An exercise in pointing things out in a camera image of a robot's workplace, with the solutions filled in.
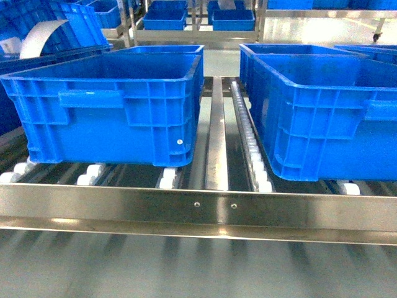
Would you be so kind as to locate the background metal shelf rack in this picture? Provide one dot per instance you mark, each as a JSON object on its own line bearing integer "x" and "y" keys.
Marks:
{"x": 197, "y": 31}

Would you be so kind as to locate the white roller track strip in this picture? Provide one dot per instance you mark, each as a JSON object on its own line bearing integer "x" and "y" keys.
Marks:
{"x": 253, "y": 158}

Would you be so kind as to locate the blue crate front left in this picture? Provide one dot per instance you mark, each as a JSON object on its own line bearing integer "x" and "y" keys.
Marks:
{"x": 125, "y": 108}

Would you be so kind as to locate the blue crate rear left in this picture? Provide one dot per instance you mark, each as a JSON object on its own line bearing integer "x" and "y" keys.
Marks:
{"x": 195, "y": 49}

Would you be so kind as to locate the blue crate front right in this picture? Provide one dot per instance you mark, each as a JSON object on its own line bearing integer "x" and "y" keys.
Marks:
{"x": 322, "y": 117}

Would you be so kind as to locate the blue crate rear right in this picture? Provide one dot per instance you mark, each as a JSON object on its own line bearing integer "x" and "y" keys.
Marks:
{"x": 249, "y": 50}

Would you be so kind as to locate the background blue bin right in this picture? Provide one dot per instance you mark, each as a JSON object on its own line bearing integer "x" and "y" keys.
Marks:
{"x": 239, "y": 19}

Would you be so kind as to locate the background blue bin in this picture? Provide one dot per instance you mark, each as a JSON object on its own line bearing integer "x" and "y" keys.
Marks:
{"x": 166, "y": 15}
{"x": 239, "y": 19}

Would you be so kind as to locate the background blue bin left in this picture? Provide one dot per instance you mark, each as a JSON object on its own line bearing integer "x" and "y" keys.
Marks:
{"x": 166, "y": 15}

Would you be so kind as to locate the blue crate far left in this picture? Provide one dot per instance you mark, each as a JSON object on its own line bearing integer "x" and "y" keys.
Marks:
{"x": 30, "y": 87}

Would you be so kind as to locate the white curved sheet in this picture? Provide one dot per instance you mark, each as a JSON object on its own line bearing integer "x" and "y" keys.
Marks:
{"x": 36, "y": 39}

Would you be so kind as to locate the blue crate far right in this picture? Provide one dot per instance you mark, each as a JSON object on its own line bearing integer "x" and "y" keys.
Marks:
{"x": 382, "y": 53}

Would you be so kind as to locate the centre metal divider rail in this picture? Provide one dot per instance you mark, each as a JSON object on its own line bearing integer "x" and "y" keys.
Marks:
{"x": 216, "y": 173}

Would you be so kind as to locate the metal shelf rail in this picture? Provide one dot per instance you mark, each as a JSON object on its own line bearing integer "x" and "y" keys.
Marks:
{"x": 320, "y": 218}

